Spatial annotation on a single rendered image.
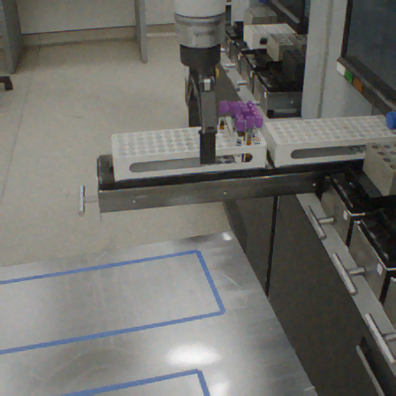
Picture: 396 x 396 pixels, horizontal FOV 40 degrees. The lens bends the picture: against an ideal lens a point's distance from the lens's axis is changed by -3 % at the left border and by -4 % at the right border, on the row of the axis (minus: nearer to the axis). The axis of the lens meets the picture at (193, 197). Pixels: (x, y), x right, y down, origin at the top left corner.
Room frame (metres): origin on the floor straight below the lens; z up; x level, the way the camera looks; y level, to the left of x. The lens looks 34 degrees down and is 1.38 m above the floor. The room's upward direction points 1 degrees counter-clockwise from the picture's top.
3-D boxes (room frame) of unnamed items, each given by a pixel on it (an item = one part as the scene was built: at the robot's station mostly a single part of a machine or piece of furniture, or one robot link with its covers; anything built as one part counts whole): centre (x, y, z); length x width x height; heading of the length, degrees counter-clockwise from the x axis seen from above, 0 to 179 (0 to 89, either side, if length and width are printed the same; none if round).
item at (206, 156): (0.91, -0.03, 0.88); 0.03 x 0.01 x 0.07; 99
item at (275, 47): (1.57, -0.25, 0.85); 0.12 x 0.02 x 0.06; 10
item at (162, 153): (0.97, 0.01, 0.83); 0.30 x 0.10 x 0.06; 99
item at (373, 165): (0.88, -0.35, 0.85); 0.12 x 0.02 x 0.06; 9
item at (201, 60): (0.98, -0.02, 1.02); 0.08 x 0.07 x 0.09; 9
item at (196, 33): (0.98, -0.02, 1.09); 0.09 x 0.09 x 0.06
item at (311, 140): (1.02, -0.30, 0.83); 0.30 x 0.10 x 0.06; 99
